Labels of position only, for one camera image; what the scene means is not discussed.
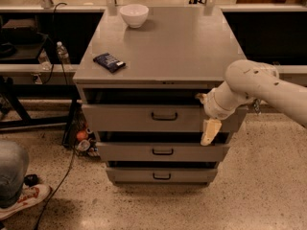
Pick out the person's leg in jeans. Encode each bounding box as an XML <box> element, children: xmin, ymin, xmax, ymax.
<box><xmin>0</xmin><ymin>141</ymin><xmax>29</xmax><ymax>209</ymax></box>

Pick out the black metal stand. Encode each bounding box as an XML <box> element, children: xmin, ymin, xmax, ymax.
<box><xmin>0</xmin><ymin>77</ymin><xmax>81</xmax><ymax>148</ymax></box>

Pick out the grey bottom drawer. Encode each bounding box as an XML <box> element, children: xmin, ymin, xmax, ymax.
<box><xmin>106</xmin><ymin>168</ymin><xmax>218</xmax><ymax>184</ymax></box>

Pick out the grey middle drawer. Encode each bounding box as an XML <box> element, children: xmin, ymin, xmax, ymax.
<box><xmin>97</xmin><ymin>142</ymin><xmax>229</xmax><ymax>162</ymax></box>

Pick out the white ceramic bowl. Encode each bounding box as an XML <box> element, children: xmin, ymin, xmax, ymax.
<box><xmin>120</xmin><ymin>4</ymin><xmax>149</xmax><ymax>28</ymax></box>

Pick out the clear plastic water bottle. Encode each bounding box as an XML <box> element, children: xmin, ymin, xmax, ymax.
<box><xmin>57</xmin><ymin>41</ymin><xmax>70</xmax><ymax>65</ymax></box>

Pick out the white and red sneaker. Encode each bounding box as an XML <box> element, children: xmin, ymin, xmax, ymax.
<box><xmin>0</xmin><ymin>184</ymin><xmax>52</xmax><ymax>220</ymax></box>

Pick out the grey drawer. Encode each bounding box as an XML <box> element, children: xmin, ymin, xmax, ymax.
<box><xmin>81</xmin><ymin>103</ymin><xmax>249</xmax><ymax>133</ymax></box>
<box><xmin>97</xmin><ymin>142</ymin><xmax>229</xmax><ymax>162</ymax></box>
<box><xmin>106</xmin><ymin>168</ymin><xmax>218</xmax><ymax>184</ymax></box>

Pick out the black floor cable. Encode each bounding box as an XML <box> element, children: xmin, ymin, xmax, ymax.
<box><xmin>33</xmin><ymin>144</ymin><xmax>78</xmax><ymax>230</ymax></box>

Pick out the orange ball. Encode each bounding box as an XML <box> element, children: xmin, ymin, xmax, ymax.
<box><xmin>76</xmin><ymin>130</ymin><xmax>88</xmax><ymax>142</ymax></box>

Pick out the grey metal drawer cabinet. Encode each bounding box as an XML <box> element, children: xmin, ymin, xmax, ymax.
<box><xmin>72</xmin><ymin>5</ymin><xmax>259</xmax><ymax>188</ymax></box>

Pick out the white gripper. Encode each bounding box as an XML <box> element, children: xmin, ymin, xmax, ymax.
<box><xmin>195</xmin><ymin>88</ymin><xmax>237</xmax><ymax>146</ymax></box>

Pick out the dark blue snack packet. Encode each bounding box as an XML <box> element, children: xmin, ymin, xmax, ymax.
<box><xmin>93</xmin><ymin>53</ymin><xmax>126</xmax><ymax>73</ymax></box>

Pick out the grey top drawer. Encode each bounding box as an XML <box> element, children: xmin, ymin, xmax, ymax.
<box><xmin>81</xmin><ymin>103</ymin><xmax>249</xmax><ymax>133</ymax></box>

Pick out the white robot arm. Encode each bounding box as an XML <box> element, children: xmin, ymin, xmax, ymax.
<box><xmin>196</xmin><ymin>59</ymin><xmax>307</xmax><ymax>146</ymax></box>

